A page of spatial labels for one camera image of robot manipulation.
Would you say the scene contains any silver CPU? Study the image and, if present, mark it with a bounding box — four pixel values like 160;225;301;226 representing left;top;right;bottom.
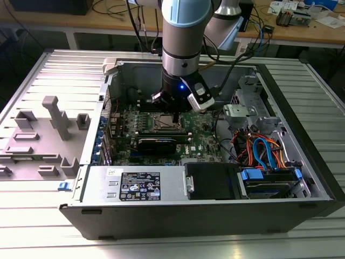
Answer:
158;115;175;127

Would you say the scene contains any metal socket cover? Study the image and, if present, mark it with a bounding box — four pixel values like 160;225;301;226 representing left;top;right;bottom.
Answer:
153;113;184;131

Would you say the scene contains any CPU socket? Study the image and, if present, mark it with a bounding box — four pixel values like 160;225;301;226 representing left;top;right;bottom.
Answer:
152;112;187;131

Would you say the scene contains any green motherboard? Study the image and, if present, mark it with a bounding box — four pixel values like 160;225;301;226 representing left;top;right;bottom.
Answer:
107;100;233;167

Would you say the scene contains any black graphics card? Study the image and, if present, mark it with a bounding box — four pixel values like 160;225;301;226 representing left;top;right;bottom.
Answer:
136;137;179;156

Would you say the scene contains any silver rear port block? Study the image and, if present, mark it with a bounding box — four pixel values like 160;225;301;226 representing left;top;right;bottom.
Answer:
108;112;122;137

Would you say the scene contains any beige case latch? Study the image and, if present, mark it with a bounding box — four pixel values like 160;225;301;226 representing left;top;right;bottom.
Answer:
102;57;121;76

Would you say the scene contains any silver metal drive cage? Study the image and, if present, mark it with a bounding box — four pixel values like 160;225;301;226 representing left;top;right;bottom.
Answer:
223;74;315;200

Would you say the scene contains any black tower box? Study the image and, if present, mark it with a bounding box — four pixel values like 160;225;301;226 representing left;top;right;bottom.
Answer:
238;0;254;33

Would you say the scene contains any silver power supply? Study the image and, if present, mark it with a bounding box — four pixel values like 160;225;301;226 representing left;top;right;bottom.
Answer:
80;165;187;203

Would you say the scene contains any black PC case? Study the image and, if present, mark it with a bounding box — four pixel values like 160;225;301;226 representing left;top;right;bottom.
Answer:
58;57;345;241

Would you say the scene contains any copper coil part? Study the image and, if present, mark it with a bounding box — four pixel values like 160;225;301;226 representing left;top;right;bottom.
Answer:
276;7;295;27

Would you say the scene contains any hard disk in blue carrier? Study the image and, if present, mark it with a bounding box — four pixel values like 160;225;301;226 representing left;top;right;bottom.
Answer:
240;167;303;186

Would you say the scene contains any wooden desk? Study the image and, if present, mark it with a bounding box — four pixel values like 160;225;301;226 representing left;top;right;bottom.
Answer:
0;0;345;51

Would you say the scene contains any white paper sheet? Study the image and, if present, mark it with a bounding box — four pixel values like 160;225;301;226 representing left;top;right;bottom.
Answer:
269;0;299;15
315;15;345;29

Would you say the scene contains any grey parts rack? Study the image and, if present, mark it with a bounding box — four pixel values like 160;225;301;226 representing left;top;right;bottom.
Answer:
0;95;92;182

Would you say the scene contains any black box on desk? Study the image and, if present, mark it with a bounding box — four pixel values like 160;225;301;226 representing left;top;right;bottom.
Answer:
10;0;94;16

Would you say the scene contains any grey electronic device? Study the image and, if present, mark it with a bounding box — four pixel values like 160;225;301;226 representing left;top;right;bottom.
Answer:
292;9;318;27

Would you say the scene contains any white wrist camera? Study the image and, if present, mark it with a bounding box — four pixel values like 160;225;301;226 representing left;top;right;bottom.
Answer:
187;81;216;113

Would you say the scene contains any tan braided cable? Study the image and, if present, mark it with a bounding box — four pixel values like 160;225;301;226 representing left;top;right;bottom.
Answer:
198;61;216;73

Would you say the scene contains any black wire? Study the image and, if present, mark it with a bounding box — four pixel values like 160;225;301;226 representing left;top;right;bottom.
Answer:
213;112;238;164

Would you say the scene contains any black camera cable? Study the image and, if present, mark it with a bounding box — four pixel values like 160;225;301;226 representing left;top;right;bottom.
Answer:
202;34;254;96

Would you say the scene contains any grey metal bracket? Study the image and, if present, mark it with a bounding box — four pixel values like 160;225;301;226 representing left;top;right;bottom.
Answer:
222;104;248;131

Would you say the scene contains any silver metal handle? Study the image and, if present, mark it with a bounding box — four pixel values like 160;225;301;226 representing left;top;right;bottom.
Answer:
183;174;195;193

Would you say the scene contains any blue wire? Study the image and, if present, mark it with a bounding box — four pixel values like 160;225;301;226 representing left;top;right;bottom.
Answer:
252;137;276;170

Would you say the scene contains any orange wire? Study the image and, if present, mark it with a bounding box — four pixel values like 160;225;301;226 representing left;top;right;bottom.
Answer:
246;133;289;170

